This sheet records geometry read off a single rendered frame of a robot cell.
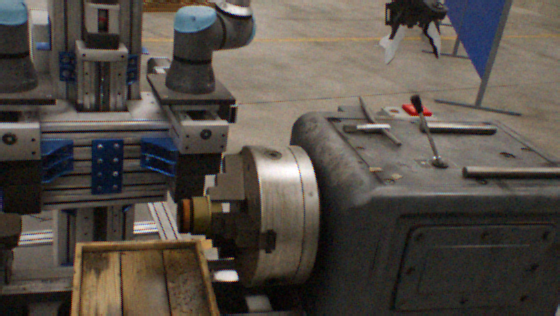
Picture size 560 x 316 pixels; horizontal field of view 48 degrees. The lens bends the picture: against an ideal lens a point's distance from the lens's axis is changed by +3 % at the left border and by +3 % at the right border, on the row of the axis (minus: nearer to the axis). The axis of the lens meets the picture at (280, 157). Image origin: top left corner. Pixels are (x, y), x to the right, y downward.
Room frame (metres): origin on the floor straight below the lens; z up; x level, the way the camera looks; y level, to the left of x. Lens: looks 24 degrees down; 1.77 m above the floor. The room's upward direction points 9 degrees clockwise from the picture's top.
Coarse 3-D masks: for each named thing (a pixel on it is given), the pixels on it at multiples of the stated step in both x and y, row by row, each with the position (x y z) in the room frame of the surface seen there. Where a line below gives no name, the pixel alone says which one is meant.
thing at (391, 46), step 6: (402, 30) 1.43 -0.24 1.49; (396, 36) 1.42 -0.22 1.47; (402, 36) 1.43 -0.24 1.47; (384, 42) 1.45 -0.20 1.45; (390, 42) 1.42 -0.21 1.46; (396, 42) 1.42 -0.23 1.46; (384, 48) 1.44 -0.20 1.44; (390, 48) 1.41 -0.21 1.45; (396, 48) 1.42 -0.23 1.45; (390, 54) 1.41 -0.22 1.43; (390, 60) 1.41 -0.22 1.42
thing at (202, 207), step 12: (180, 204) 1.13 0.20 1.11; (192, 204) 1.14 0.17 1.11; (204, 204) 1.14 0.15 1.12; (216, 204) 1.16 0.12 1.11; (180, 216) 1.11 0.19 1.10; (192, 216) 1.12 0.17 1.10; (204, 216) 1.12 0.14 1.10; (180, 228) 1.11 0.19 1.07; (192, 228) 1.12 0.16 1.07; (204, 228) 1.12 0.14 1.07
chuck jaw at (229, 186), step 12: (228, 156) 1.24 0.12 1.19; (240, 156) 1.25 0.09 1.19; (228, 168) 1.23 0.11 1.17; (240, 168) 1.23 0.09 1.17; (216, 180) 1.21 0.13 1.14; (228, 180) 1.21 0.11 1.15; (240, 180) 1.22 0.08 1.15; (216, 192) 1.18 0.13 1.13; (228, 192) 1.19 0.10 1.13; (240, 192) 1.20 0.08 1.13
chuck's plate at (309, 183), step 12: (300, 156) 1.20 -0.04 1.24; (300, 168) 1.16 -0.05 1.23; (312, 168) 1.17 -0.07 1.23; (312, 180) 1.14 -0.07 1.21; (312, 192) 1.12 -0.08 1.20; (312, 204) 1.10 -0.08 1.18; (312, 216) 1.09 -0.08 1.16; (312, 228) 1.08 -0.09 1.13; (312, 240) 1.07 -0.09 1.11; (312, 252) 1.07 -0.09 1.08; (300, 264) 1.07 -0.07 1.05; (312, 264) 1.08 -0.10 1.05; (300, 276) 1.08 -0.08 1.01
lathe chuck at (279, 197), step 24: (264, 168) 1.14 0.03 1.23; (288, 168) 1.15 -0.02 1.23; (264, 192) 1.09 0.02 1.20; (288, 192) 1.10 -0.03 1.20; (264, 216) 1.06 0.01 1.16; (288, 216) 1.07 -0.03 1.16; (288, 240) 1.06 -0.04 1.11; (240, 264) 1.16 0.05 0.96; (264, 264) 1.04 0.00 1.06; (288, 264) 1.06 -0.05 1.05
